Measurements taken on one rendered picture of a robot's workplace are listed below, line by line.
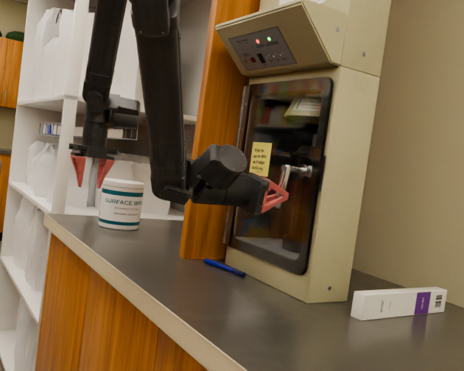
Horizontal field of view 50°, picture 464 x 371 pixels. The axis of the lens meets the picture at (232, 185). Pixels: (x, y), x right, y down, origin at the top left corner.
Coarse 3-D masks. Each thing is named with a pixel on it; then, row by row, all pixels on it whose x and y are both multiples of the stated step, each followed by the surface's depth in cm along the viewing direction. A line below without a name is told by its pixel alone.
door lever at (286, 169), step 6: (282, 168) 99; (288, 168) 99; (294, 168) 100; (300, 168) 101; (306, 168) 101; (282, 174) 99; (288, 174) 99; (300, 174) 102; (282, 180) 99; (288, 180) 100; (282, 186) 99; (276, 198) 100; (282, 204) 100
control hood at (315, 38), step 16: (304, 0) 91; (256, 16) 103; (272, 16) 99; (288, 16) 96; (304, 16) 92; (320, 16) 93; (336, 16) 95; (224, 32) 115; (240, 32) 111; (288, 32) 99; (304, 32) 95; (320, 32) 93; (336, 32) 95; (304, 48) 98; (320, 48) 95; (336, 48) 96; (240, 64) 120; (304, 64) 102; (320, 64) 98; (336, 64) 97
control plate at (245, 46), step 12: (240, 36) 111; (252, 36) 108; (264, 36) 105; (276, 36) 102; (240, 48) 115; (252, 48) 111; (264, 48) 108; (276, 48) 105; (288, 48) 102; (240, 60) 118; (276, 60) 108; (288, 60) 105
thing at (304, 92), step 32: (256, 96) 119; (288, 96) 108; (320, 96) 99; (256, 128) 117; (288, 128) 107; (320, 128) 98; (288, 160) 106; (320, 160) 98; (288, 192) 105; (256, 224) 114; (288, 224) 104; (256, 256) 113; (288, 256) 104
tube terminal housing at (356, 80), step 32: (352, 0) 97; (384, 0) 101; (352, 32) 98; (384, 32) 102; (352, 64) 98; (352, 96) 99; (352, 128) 100; (352, 160) 101; (320, 192) 99; (352, 192) 102; (320, 224) 99; (352, 224) 103; (320, 256) 100; (352, 256) 105; (288, 288) 105; (320, 288) 101
